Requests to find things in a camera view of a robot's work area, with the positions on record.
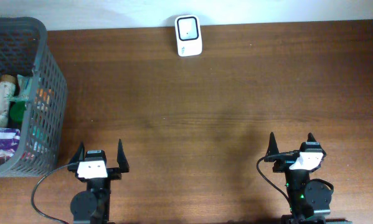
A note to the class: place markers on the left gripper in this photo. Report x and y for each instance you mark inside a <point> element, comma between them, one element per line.
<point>122,162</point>

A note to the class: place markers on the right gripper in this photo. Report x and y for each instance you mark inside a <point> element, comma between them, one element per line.
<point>281,165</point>

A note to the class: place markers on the orange small tissue pack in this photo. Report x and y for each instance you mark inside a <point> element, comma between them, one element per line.
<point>43,98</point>

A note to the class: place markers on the red purple tissue pack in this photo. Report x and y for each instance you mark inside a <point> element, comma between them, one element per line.
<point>9,142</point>

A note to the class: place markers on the teal wet wipes pack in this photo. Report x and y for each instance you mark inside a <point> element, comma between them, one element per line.
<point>25,84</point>

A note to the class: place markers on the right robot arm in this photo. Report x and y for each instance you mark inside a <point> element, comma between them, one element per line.
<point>308,199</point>

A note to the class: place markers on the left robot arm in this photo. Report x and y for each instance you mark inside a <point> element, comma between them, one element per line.
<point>93,204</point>

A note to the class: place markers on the white barcode scanner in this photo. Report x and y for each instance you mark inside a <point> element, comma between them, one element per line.
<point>188,35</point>

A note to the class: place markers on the green lid jar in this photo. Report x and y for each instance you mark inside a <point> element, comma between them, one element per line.
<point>17,111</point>

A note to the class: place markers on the white floral tube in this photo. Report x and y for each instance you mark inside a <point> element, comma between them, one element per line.
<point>7,89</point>

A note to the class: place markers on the grey plastic mesh basket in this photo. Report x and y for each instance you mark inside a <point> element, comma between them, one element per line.
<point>24,51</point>

